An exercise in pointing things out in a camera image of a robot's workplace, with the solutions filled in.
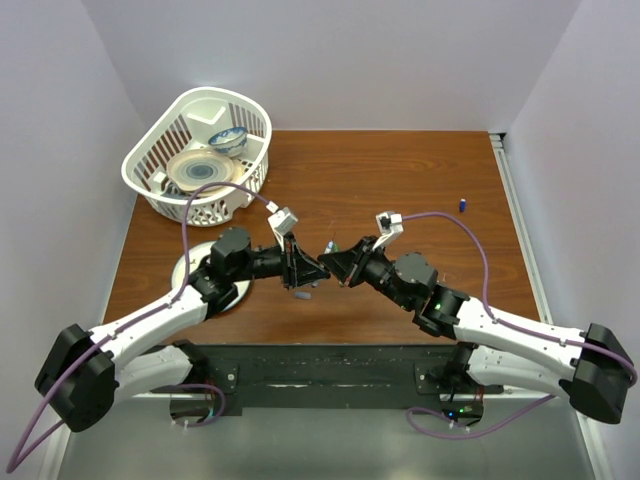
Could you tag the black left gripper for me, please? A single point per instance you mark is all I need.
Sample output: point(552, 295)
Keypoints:
point(296, 267)

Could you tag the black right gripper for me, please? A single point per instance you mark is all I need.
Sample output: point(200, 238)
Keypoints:
point(344, 264)

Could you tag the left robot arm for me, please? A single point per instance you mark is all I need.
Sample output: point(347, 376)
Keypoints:
point(80, 376)

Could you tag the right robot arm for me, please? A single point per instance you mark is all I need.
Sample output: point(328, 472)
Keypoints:
point(589, 367)

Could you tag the white purple pen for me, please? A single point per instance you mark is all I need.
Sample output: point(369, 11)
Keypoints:
point(330, 244)

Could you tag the strawberry pattern plate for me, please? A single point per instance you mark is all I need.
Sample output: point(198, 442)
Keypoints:
point(196, 254)

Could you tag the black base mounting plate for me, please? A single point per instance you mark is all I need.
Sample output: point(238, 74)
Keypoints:
point(328, 376)

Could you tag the blue white ceramic bowl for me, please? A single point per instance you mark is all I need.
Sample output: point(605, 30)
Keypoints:
point(230, 142)

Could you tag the beige blue ceramic plate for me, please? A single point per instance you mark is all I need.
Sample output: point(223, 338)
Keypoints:
point(192, 169)

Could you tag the white plastic dish basket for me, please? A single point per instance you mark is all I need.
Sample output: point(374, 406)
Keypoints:
point(184, 130)

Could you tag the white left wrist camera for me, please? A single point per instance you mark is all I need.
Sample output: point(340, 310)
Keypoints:
point(281, 222)

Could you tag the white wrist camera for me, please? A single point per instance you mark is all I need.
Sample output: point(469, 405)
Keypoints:
point(390, 225)
point(281, 222)

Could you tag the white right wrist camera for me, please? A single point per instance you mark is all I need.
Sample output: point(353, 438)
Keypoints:
point(390, 225)

